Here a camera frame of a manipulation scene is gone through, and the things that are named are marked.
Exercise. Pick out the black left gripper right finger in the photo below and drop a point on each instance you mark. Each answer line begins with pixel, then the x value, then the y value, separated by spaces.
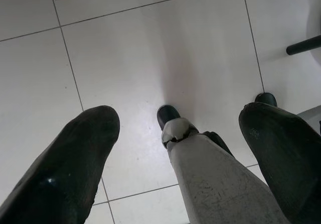
pixel 288 158

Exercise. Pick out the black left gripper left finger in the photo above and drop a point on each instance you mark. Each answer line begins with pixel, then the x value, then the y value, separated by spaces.
pixel 62 173

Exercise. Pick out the black metal table leg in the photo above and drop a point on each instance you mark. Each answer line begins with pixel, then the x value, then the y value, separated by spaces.
pixel 303 45

